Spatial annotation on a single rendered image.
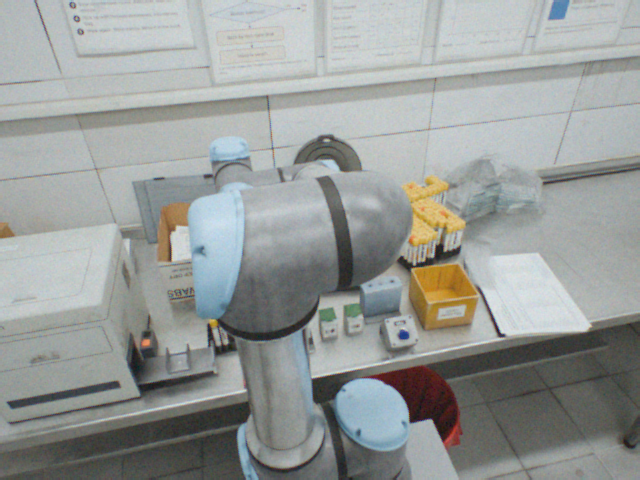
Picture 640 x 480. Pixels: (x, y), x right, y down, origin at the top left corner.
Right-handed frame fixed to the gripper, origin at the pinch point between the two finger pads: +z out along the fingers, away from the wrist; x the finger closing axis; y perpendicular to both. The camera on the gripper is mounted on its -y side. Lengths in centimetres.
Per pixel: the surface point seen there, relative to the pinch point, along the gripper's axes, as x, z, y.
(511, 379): -24, 105, -106
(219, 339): 3.6, 13.4, 11.3
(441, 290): -2, 17, -50
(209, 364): 10.3, 13.7, 14.0
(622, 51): -47, -28, -124
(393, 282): 0.7, 7.6, -33.7
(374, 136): -51, -8, -45
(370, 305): 2.6, 12.5, -27.2
